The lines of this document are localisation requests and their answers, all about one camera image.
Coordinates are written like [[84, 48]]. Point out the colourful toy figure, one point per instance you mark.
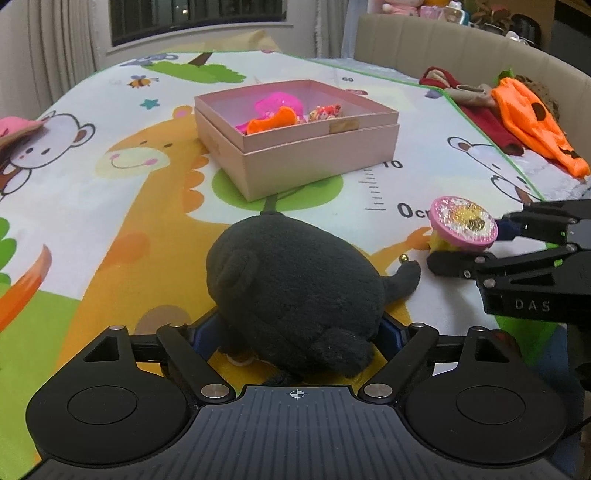
[[445, 11]]

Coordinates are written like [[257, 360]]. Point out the beige sofa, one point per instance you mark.
[[461, 50]]

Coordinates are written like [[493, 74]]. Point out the pink cardboard box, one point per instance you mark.
[[295, 157]]

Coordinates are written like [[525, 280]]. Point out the beige cloth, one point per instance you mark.
[[471, 94]]

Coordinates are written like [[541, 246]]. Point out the black bag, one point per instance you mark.
[[528, 27]]

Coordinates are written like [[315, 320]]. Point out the pink glitter round toy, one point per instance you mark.
[[464, 221]]

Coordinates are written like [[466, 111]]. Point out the black plush toy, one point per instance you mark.
[[286, 286]]

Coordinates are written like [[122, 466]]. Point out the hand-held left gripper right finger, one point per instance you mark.
[[393, 331]]

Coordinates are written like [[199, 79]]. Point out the white curtain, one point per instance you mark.
[[323, 27], [64, 41]]

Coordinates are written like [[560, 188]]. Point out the dark potted plant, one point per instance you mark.
[[487, 14]]

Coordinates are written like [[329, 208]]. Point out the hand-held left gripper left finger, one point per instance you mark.
[[184, 355]]

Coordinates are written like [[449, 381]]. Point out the cartoon animal play mat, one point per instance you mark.
[[92, 207]]

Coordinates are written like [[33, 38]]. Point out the pink plush doll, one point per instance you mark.
[[399, 6]]

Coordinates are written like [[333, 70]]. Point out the yellow toy camera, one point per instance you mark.
[[324, 113]]

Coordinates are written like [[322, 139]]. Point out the red cloth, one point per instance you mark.
[[485, 122]]

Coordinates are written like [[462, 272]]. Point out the orange pumpkin face cloth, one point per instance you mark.
[[531, 120]]

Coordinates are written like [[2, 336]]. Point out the pink orange toy racket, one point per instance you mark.
[[277, 102]]

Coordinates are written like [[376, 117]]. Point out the brown spotted cloth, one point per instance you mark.
[[545, 99]]

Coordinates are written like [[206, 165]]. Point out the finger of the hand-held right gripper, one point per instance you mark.
[[461, 266], [545, 221]]

